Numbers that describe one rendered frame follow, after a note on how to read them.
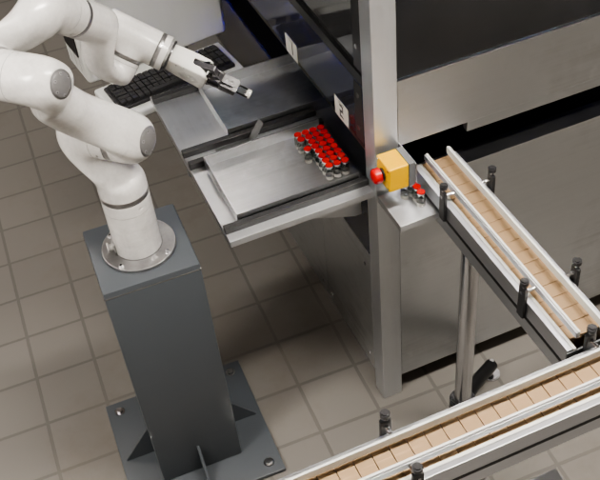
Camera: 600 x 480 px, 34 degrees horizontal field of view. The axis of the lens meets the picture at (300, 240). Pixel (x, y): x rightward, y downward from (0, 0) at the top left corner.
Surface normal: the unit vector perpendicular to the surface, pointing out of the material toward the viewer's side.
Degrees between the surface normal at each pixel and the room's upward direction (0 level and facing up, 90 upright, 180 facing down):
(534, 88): 90
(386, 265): 90
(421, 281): 90
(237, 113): 0
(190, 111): 0
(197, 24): 90
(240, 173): 0
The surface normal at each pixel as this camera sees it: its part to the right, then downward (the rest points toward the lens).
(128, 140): 0.65, 0.18
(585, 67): 0.39, 0.62
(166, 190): -0.08, -0.71
